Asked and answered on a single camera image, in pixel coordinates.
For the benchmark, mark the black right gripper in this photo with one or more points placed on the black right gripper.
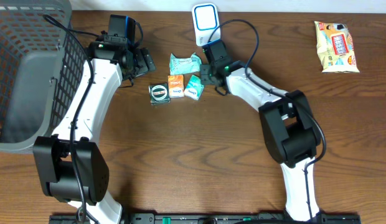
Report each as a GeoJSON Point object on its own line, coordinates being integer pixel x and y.
{"type": "Point", "coordinates": [203, 79]}

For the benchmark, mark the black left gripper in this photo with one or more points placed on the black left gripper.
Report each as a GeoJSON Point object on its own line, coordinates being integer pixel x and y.
{"type": "Point", "coordinates": [147, 63]}

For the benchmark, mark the teal tissue packet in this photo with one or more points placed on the teal tissue packet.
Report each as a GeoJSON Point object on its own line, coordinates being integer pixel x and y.
{"type": "Point", "coordinates": [194, 88]}

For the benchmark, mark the green wipes pack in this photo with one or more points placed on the green wipes pack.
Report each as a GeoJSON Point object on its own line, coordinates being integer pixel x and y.
{"type": "Point", "coordinates": [182, 66]}

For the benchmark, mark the orange snack packet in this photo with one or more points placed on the orange snack packet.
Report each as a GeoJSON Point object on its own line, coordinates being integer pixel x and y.
{"type": "Point", "coordinates": [176, 86]}

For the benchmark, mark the yellow white snack bag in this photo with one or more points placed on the yellow white snack bag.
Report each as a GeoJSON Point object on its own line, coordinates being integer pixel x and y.
{"type": "Point", "coordinates": [335, 48]}

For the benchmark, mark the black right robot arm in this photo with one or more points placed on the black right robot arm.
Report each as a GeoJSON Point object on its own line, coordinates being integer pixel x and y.
{"type": "Point", "coordinates": [289, 130]}

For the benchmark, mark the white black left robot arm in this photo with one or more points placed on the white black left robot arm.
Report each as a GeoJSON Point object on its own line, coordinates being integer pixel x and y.
{"type": "Point", "coordinates": [70, 165]}

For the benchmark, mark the white barcode scanner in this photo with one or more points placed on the white barcode scanner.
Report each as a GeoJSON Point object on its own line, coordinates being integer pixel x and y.
{"type": "Point", "coordinates": [205, 19]}

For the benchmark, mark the grey plastic mesh basket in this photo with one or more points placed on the grey plastic mesh basket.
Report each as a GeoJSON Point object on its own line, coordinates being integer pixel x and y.
{"type": "Point", "coordinates": [41, 67]}

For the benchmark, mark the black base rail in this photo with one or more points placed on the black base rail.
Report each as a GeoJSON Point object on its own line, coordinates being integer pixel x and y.
{"type": "Point", "coordinates": [264, 217]}

